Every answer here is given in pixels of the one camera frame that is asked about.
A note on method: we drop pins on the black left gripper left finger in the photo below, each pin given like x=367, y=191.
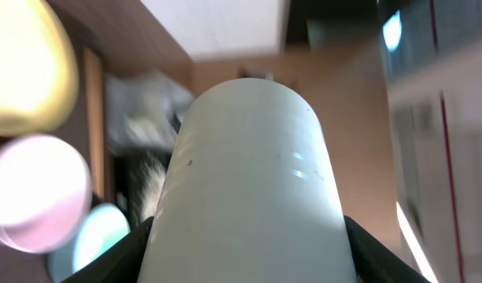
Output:
x=121, y=263

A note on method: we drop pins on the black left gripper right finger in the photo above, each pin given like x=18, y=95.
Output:
x=374, y=263

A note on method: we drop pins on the light blue bowl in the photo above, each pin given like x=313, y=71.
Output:
x=100, y=230

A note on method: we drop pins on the pale green cup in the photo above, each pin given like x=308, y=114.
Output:
x=250, y=195

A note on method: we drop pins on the pile of rice waste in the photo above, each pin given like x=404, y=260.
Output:
x=147, y=176

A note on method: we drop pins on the black waste tray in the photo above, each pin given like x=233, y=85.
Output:
x=122, y=167

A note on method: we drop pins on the clear plastic bin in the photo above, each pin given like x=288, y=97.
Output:
x=145, y=111

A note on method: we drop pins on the yellow round plate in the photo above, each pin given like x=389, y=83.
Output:
x=39, y=80

